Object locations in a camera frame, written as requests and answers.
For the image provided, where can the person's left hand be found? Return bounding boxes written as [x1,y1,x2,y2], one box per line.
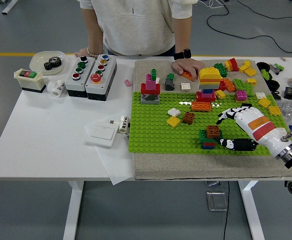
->
[172,57,206,81]

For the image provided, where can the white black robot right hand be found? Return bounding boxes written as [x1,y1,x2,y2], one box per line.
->
[214,105,292,160]

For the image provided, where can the person's right hand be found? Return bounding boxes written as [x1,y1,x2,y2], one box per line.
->
[74,47,91,58]

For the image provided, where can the orange long brick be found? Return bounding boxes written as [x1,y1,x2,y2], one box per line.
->
[191,101,212,113]
[182,70,198,81]
[223,78,237,93]

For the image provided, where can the pink square brick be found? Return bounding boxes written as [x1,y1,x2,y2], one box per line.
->
[235,89,248,102]

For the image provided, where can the brown square brick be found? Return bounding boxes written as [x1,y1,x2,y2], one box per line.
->
[205,124,223,139]
[182,111,196,125]

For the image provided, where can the dark green long brick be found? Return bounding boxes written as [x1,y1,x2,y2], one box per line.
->
[198,129,223,145]

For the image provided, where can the burger-shaped multicolour brick tower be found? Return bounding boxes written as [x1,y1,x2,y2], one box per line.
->
[195,66,224,103]

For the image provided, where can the grey slope brick green top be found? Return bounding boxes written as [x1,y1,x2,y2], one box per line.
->
[164,72,176,92]

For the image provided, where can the dark green chunky brick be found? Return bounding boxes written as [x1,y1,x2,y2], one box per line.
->
[214,62,229,78]

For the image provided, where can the red pink grey brick tower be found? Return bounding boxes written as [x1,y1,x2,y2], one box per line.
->
[140,67,161,105]

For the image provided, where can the red yellow orange curved bricks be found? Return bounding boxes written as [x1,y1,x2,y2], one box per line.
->
[225,57,240,73]

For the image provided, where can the yellow brick pair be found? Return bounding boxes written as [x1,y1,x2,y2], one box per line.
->
[239,60,252,73]

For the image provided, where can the green studded baseplate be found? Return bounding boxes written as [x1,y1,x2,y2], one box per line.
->
[128,91,290,156]

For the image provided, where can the black wrist watch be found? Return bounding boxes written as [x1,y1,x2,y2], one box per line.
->
[173,48,192,61]

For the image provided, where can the black metal gear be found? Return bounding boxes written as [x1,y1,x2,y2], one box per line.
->
[43,56,63,71]

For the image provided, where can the grey four-button control box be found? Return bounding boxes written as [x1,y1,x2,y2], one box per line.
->
[64,55,96,98]

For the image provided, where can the clear plastic bag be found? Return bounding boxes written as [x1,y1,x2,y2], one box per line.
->
[277,99,292,126]

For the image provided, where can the grey emergency-stop control box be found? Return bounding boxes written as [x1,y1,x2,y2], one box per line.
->
[85,53,118,102]

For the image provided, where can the lime green flat plate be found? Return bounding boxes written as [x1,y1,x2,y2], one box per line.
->
[233,78,246,91]
[243,82,255,97]

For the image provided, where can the white plastic bowl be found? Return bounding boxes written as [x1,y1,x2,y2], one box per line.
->
[29,50,66,76]

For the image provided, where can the white pipe tee fitting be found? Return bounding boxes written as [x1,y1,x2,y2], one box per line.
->
[47,79,66,97]

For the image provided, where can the person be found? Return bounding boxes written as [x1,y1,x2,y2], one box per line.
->
[74,0,206,81]

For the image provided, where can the black tape roll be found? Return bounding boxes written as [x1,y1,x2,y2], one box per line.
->
[257,61,271,72]

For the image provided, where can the green and grey clip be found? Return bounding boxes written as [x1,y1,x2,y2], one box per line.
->
[270,62,285,75]

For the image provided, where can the white labelled tube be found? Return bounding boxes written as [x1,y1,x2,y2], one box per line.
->
[118,115,129,134]

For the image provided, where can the grey-brown mat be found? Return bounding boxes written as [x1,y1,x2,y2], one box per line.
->
[133,59,292,181]

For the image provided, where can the white table leg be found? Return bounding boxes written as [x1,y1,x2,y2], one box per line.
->
[62,180,84,240]
[238,180,265,240]

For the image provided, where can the white distant table foot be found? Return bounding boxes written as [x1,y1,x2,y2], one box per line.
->
[1,0,19,15]

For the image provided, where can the white paper sheet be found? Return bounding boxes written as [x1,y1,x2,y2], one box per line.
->
[83,123,136,186]

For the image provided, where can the beaded bracelet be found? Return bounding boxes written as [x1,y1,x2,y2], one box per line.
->
[86,46,98,60]

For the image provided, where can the black ring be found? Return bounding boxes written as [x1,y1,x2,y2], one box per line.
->
[267,79,281,91]

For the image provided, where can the cream red-green switch box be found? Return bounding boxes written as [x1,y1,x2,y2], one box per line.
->
[13,68,47,94]

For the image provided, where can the long black floor cable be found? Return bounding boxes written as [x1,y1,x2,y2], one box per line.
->
[206,0,292,61]

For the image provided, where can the white floor cable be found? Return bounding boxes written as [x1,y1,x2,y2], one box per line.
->
[198,0,225,9]

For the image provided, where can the black power cable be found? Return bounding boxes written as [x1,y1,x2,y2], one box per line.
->
[222,180,230,240]

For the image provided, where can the white wall switch plate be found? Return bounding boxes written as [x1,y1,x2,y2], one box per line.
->
[85,124,118,148]

